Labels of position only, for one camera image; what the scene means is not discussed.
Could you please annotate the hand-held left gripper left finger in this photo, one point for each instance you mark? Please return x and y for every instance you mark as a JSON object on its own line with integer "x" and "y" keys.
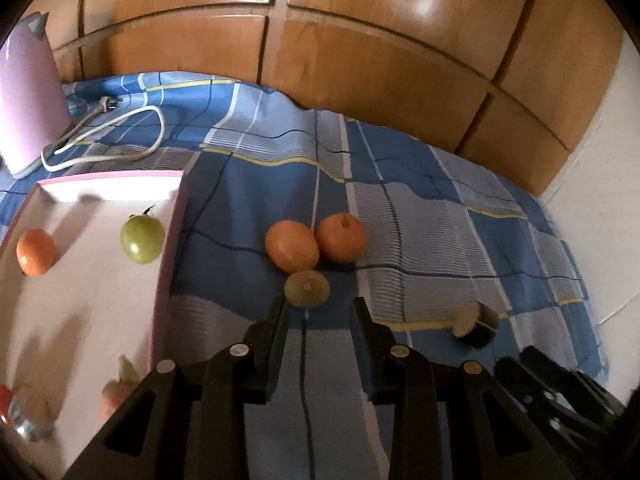
{"x": 270, "y": 355}

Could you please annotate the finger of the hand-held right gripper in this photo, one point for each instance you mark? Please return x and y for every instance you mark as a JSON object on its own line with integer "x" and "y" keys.
{"x": 575, "y": 382}
{"x": 540, "y": 405}

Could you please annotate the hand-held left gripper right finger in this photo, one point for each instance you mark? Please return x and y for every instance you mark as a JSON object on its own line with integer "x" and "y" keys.
{"x": 367, "y": 355}

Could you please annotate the small pale round fruit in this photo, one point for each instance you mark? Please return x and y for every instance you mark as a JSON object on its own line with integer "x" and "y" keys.
{"x": 307, "y": 288}

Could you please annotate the smooth orange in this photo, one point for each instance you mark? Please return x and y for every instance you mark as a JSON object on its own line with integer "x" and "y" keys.
{"x": 291, "y": 252}
{"x": 36, "y": 251}

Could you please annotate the dark-skinned cut root piece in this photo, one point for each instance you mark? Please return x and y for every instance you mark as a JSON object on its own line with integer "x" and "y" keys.
{"x": 475, "y": 322}

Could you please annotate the orange with stem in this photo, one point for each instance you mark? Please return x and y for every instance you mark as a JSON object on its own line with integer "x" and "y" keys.
{"x": 342, "y": 238}

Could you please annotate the carrot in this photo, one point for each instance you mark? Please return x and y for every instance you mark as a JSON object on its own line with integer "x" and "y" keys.
{"x": 114, "y": 392}

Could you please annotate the green round fruit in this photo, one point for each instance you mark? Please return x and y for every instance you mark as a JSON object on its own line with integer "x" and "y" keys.
{"x": 142, "y": 239}

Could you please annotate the pink rectangular tray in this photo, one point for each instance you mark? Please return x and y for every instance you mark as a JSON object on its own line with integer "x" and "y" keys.
{"x": 85, "y": 310}

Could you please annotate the red tomato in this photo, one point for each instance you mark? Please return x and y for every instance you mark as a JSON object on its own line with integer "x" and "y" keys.
{"x": 3, "y": 402}

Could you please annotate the blue checkered bed sheet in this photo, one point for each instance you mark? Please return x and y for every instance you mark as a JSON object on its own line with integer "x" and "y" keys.
{"x": 425, "y": 210}

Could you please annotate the wooden wardrobe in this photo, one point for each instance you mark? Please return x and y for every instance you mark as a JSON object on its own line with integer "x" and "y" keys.
{"x": 375, "y": 60}

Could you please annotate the kettle base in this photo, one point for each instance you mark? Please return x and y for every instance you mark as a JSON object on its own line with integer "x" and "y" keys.
{"x": 22, "y": 167}

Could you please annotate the pink electric kettle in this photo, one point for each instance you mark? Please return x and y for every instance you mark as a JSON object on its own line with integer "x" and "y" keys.
{"x": 30, "y": 100}

